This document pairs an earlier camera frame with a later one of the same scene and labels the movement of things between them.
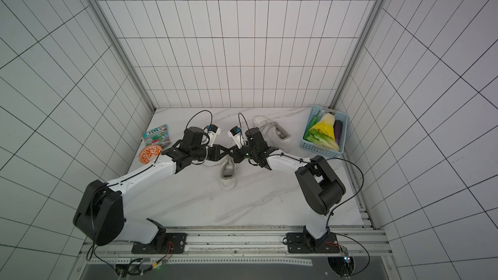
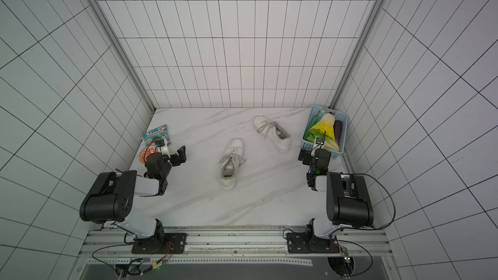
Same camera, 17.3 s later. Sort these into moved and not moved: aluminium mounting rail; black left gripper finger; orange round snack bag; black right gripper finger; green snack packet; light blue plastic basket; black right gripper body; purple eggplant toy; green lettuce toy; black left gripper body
Moved: black right gripper finger; black right gripper body; black left gripper finger; black left gripper body
Not moved: purple eggplant toy; orange round snack bag; aluminium mounting rail; green snack packet; light blue plastic basket; green lettuce toy
